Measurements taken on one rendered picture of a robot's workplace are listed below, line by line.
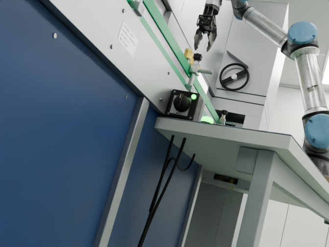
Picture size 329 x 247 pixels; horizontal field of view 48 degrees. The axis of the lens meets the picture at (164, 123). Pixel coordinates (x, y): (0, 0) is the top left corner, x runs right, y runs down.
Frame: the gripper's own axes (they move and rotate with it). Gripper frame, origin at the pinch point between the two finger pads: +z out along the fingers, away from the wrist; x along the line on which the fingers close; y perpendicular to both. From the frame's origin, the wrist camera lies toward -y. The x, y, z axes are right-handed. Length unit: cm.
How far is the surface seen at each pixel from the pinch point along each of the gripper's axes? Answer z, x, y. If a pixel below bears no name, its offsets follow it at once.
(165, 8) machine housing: -7.4, -14.2, 20.8
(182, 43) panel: -3.0, -11.8, -2.9
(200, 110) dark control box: 45, 25, 58
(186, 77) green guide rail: 33, 15, 49
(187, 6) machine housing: -23.8, -14.7, -2.9
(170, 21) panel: -3.0, -11.3, 18.0
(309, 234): 62, 74, -373
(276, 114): -86, 2, -370
